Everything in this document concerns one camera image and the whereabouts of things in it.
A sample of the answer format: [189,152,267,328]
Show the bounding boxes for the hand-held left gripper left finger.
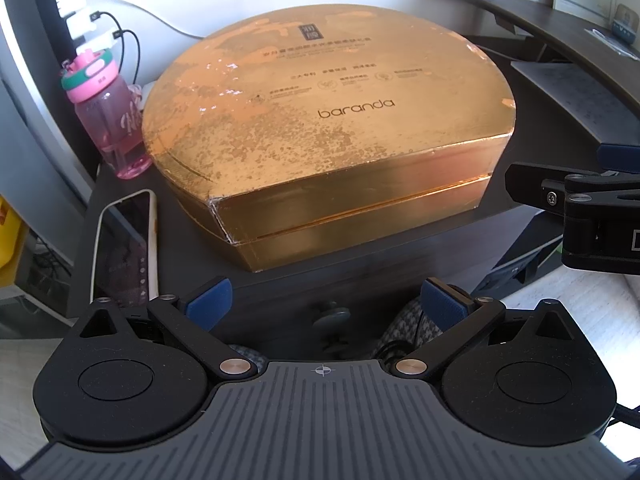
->
[70,276,257,382]

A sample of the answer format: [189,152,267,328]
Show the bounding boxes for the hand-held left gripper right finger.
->
[390,277,576,381]

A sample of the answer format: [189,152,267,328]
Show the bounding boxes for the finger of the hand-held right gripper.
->
[505,161,569,209]
[599,143,640,175]

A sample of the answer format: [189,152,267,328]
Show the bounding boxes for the gold gift box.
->
[227,174,494,274]

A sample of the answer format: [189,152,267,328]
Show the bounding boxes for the gold box lid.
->
[141,8,516,247]

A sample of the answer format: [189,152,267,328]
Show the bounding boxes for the dark wooden desktop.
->
[67,35,640,361]

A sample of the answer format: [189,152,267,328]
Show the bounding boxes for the houndstooth cloth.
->
[232,297,437,367]

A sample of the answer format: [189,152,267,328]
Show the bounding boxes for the smartphone with white case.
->
[95,189,160,307]

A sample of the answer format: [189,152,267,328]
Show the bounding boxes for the grey drawer knob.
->
[312,301,352,332]

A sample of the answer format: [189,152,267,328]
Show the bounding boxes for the clear plastic sleeve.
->
[590,27,640,59]

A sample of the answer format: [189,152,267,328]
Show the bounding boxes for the small teal desk calendar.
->
[612,4,640,44]

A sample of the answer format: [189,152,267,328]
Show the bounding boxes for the dark curved desk shelf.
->
[447,0,640,117]

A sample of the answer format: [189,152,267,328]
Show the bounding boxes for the pink water bottle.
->
[61,50,153,181]

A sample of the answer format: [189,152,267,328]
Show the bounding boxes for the yellow plastic bin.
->
[0,195,29,289]

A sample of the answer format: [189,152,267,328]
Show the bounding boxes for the white charger plugs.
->
[54,0,101,45]

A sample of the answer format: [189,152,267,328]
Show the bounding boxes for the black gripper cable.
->
[607,404,640,442]

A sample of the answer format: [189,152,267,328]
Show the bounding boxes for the black charging cable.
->
[91,10,142,87]

